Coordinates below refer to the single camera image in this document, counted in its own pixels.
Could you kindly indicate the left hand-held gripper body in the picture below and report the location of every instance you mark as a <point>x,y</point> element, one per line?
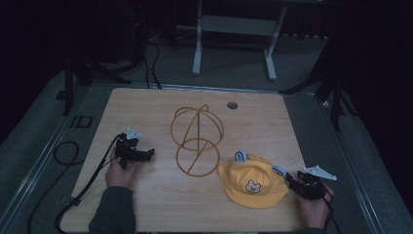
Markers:
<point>126,150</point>

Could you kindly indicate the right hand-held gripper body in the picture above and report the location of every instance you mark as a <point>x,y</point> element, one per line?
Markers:
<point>312,187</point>

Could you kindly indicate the yellow hat with blue ears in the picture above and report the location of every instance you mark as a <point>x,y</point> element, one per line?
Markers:
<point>251,182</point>

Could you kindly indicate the person's right hand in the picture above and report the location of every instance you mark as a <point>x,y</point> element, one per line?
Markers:
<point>314,213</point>

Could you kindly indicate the person's left hand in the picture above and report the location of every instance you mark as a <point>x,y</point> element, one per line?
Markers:
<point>120,175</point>

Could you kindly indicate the black metal stand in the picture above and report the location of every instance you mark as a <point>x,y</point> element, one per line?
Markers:
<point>334,87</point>
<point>82,70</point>

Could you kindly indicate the grey round table grommet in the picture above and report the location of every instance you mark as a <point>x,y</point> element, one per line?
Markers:
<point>232,105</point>

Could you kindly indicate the white metal table frame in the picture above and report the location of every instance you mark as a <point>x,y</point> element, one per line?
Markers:
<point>238,25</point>

